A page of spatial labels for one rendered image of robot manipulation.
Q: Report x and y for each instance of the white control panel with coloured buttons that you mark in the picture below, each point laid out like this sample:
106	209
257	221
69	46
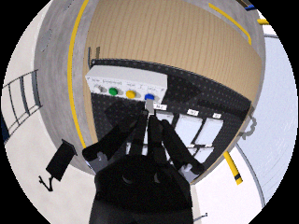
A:
126	82

